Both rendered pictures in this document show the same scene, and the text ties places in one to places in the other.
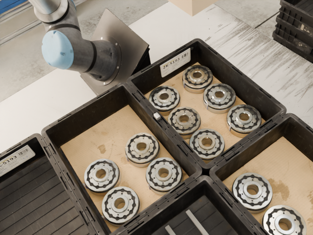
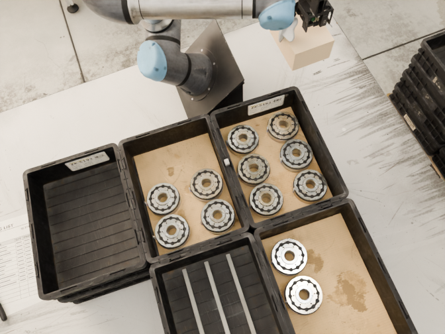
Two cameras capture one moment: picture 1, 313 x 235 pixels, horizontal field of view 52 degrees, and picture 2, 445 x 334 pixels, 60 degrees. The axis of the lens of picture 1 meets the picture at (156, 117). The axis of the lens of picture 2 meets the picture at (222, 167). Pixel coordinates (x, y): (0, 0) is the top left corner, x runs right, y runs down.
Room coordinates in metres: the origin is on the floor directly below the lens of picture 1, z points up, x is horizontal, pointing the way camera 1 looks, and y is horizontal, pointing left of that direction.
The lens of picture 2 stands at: (0.08, -0.10, 1.99)
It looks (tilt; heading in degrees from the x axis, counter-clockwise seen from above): 67 degrees down; 14
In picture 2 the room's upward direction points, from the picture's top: 8 degrees counter-clockwise
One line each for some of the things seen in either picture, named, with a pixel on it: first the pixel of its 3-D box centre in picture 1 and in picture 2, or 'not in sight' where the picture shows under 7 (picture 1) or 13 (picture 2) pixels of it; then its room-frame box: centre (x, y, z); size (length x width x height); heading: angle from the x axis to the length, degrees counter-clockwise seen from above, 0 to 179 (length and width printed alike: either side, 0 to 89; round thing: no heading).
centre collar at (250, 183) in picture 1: (252, 190); (289, 256); (0.28, -0.21, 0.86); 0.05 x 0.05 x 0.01
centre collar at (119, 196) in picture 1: (119, 203); (171, 230); (0.32, 0.14, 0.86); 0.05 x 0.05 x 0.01
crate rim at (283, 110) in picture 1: (201, 96); (275, 153); (0.57, -0.14, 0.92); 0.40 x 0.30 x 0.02; 25
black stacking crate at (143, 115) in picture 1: (120, 159); (183, 189); (0.45, 0.13, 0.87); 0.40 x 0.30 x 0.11; 25
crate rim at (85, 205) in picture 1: (116, 151); (181, 184); (0.45, 0.13, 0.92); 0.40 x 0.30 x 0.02; 25
